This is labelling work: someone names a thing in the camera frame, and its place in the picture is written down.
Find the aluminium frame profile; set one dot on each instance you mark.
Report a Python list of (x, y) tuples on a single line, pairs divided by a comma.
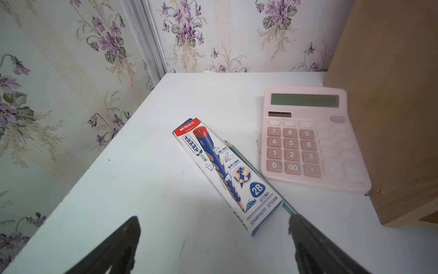
[(140, 19)]

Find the pink calculator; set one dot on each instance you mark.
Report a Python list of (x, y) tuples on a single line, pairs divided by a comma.
[(308, 139)]

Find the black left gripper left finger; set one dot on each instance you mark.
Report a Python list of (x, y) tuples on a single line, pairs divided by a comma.
[(115, 255)]

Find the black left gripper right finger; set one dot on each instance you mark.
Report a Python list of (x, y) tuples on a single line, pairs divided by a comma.
[(315, 253)]

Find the green pencil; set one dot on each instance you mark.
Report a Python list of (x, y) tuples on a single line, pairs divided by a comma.
[(289, 208)]

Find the wooden shelf unit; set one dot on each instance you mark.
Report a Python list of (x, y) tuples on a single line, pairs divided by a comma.
[(387, 61)]

